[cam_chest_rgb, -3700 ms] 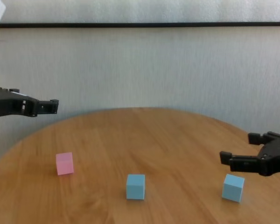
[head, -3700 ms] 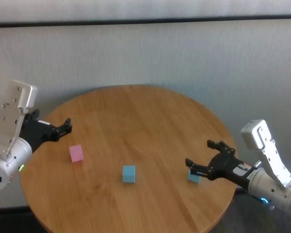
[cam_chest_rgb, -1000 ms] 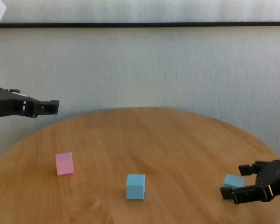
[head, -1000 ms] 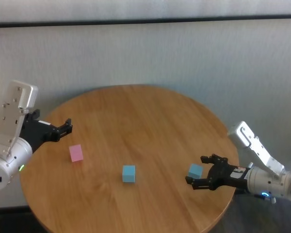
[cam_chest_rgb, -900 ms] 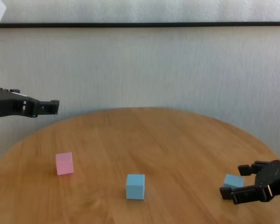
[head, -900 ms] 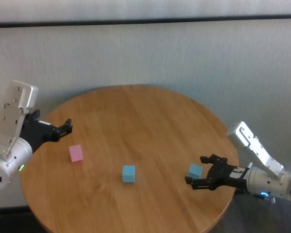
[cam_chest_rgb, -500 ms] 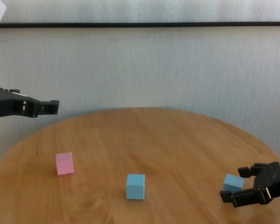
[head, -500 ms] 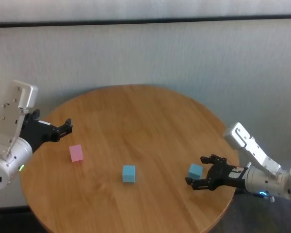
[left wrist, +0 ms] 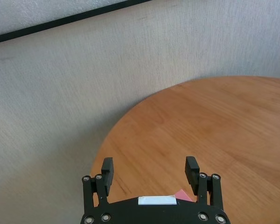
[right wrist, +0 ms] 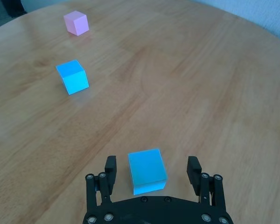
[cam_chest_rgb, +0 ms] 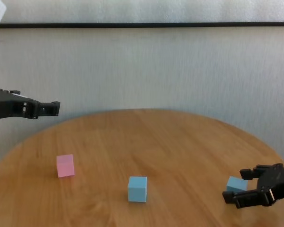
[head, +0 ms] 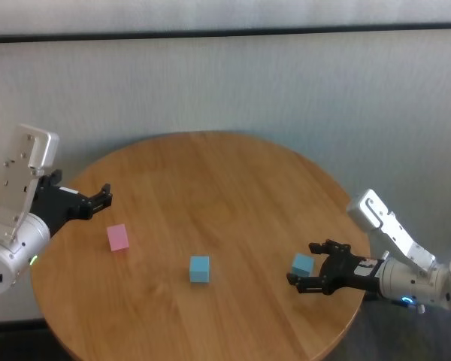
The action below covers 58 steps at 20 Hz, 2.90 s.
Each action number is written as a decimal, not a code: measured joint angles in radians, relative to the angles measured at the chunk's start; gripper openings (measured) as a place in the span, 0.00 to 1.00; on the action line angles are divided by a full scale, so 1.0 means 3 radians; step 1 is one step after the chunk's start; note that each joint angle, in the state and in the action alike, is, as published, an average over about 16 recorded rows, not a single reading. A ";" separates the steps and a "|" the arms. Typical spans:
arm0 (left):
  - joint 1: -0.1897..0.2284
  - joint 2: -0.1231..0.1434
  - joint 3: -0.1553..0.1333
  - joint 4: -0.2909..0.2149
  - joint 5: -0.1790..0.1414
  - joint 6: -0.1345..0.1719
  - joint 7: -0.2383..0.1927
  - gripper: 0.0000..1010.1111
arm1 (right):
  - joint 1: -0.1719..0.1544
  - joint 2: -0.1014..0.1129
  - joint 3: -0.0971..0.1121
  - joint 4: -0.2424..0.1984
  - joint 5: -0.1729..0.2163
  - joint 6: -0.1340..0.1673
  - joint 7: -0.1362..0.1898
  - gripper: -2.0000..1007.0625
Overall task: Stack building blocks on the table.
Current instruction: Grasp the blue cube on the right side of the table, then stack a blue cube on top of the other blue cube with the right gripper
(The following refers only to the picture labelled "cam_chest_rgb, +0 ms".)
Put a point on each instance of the pink foam cube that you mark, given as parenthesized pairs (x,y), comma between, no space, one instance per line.
(65,166)

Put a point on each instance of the black wall rail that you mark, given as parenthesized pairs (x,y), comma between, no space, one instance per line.
(156,25)

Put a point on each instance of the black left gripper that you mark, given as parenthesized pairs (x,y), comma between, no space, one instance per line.
(4,104)

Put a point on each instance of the light blue foam cube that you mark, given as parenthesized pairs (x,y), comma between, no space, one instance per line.
(236,184)
(137,190)

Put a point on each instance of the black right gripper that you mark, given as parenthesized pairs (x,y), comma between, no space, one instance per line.
(279,179)

